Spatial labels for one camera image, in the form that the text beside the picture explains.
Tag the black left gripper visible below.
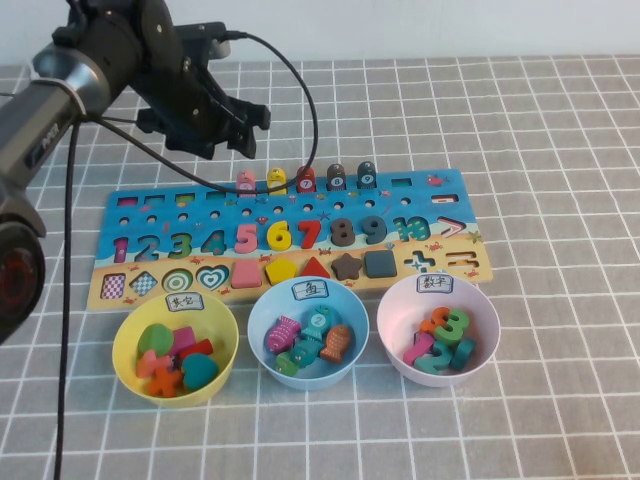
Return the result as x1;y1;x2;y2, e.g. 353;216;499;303
137;53;272;161

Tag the pink wooden fish piece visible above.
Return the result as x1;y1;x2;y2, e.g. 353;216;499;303
235;171;257;199

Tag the yellow wooden fish piece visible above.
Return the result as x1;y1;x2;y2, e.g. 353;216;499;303
266;167;288;196

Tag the red wooden fish piece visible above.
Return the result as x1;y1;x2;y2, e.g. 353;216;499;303
295;165;317;194

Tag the blue wooden number puzzle board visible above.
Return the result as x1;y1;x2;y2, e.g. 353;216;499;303
85;168;494;314

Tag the paper label on blue bowl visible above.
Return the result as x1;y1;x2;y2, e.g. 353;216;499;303
291;279;331;302

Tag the paper label on yellow bowl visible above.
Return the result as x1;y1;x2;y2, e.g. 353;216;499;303
165;293;206;313

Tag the teal wooden fish piece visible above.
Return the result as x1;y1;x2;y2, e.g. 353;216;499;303
299;307;334;341

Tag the magenta wooden fish piece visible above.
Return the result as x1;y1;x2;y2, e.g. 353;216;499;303
263;315;301;355

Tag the light blue plastic bowl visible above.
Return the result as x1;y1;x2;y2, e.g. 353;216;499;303
247;278;370;391

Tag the blue-green wooden fish piece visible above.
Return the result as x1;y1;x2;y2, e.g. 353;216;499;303
291;338;324;369

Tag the orange wooden fish piece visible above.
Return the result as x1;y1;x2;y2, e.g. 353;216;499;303
318;324;354;364

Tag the green wooden fish piece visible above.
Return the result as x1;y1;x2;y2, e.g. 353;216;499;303
274;351;301;377

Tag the paper label on pink bowl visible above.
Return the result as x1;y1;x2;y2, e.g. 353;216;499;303
415;274;455;294

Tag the pale pink plastic bowl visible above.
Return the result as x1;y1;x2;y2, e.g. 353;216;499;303
375;273;501;389

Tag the yellow plastic bowl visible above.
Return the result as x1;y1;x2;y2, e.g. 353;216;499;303
112;293;240;409

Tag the yellow wooden number six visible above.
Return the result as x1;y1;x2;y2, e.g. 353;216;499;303
266;221;294;251

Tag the pink wooden number five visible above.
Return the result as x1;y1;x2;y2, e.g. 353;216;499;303
234;223;260;255

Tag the red wooden number seven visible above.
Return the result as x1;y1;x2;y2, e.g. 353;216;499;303
297;219;323;250

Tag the brown wooden number eight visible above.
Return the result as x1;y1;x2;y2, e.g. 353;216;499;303
330;218;357;248

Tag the yellow wooden pentagon block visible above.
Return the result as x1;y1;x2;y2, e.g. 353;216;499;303
264;258;299;286

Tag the pink wooden trapezoid block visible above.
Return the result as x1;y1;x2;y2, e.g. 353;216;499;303
229;260;263;290

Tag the red wooden triangle block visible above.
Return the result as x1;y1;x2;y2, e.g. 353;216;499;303
298;256;331;280

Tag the slate wooden number nine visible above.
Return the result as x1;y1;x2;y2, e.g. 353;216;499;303
360;215;388;246

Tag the brown wooden star block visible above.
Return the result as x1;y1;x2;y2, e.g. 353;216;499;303
331;252;363;281

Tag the dark slate wooden square block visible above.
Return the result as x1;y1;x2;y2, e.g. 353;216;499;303
363;249;399;279

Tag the magenta wooden rectangle block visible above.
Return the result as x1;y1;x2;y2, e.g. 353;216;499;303
172;327;196;354

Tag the red wooden bar block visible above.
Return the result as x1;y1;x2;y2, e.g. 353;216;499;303
178;338;214;361

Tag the green wooden oval block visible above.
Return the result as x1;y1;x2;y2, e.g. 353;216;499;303
138;323;175;357

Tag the teal wooden heart block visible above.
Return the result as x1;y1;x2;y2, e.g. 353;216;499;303
181;353;220;392

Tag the salmon wooden block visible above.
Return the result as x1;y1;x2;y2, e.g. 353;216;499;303
137;349;166;379

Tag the orange wooden number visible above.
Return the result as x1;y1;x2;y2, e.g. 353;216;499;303
418;307;451;337

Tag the orange wooden plus sign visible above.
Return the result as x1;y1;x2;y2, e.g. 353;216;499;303
147;366;181;399

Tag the pink wooden number one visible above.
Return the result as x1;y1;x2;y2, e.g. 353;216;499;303
403;332;436;366

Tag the green wooden number three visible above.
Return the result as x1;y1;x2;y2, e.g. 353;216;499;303
432;309;471;347

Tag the teal wooden number two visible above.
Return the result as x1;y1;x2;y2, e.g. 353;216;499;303
412;340;454;374

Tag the grey checked tablecloth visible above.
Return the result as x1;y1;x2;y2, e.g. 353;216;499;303
0;54;640;480

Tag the dark teal wooden number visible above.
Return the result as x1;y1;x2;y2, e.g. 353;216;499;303
448;338;477;372

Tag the black camera cable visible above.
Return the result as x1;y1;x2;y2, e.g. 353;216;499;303
79;30;320;195

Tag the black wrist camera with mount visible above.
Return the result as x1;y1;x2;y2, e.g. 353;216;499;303
172;22;232;64

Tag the thick black sleeved cable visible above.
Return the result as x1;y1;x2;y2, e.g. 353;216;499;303
53;117;84;480

